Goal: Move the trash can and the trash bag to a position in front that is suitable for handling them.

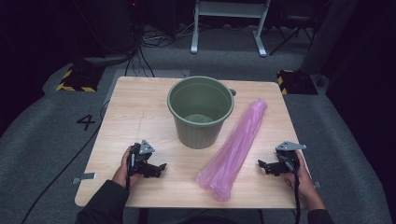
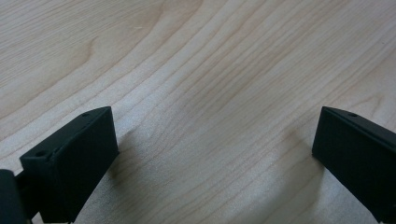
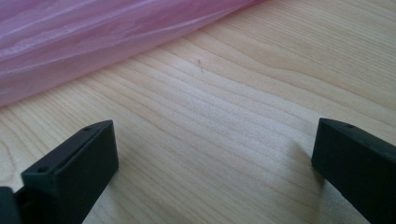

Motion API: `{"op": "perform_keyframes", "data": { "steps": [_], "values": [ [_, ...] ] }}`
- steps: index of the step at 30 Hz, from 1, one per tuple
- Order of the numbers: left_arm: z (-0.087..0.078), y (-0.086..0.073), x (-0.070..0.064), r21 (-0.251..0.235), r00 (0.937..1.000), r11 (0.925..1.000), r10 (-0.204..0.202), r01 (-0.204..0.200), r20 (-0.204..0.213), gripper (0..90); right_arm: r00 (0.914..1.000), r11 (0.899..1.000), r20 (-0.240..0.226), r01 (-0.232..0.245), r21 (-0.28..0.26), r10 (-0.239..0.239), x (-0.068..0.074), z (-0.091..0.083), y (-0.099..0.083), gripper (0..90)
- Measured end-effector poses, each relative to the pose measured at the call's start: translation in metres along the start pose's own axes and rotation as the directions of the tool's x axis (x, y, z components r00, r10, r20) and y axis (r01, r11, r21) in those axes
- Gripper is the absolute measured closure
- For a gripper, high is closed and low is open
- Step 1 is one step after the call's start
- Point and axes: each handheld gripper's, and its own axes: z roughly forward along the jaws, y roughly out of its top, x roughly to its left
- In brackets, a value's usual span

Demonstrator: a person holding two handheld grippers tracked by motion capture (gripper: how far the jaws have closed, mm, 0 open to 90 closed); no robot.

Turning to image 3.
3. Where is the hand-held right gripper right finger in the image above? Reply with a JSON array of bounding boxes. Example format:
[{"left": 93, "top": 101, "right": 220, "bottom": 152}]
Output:
[{"left": 311, "top": 117, "right": 396, "bottom": 224}]

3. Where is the pink translucent plastic bag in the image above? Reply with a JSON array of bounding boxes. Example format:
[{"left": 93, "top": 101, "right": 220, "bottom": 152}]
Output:
[{"left": 0, "top": 0, "right": 265, "bottom": 108}]

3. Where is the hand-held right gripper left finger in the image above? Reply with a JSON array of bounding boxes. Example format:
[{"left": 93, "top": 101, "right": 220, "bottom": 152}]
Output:
[{"left": 21, "top": 119, "right": 120, "bottom": 224}]

